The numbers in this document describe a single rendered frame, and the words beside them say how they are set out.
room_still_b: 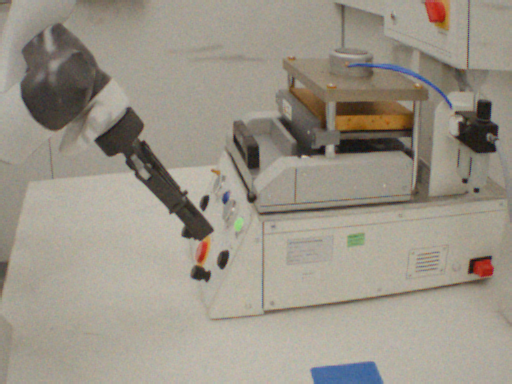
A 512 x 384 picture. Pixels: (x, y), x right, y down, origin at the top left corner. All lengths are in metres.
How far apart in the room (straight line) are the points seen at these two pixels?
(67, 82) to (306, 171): 0.39
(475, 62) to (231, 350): 0.60
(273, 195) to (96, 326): 0.36
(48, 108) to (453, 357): 0.69
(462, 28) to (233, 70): 1.65
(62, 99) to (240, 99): 1.82
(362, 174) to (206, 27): 1.59
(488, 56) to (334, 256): 0.42
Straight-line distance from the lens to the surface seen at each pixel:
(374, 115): 1.07
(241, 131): 1.13
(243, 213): 1.06
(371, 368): 0.97
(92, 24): 2.50
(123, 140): 0.95
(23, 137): 0.88
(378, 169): 1.03
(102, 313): 1.11
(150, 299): 1.14
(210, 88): 2.57
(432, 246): 1.12
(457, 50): 1.05
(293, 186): 1.00
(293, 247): 1.03
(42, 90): 0.84
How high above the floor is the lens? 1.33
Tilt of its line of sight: 22 degrees down
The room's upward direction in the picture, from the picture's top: straight up
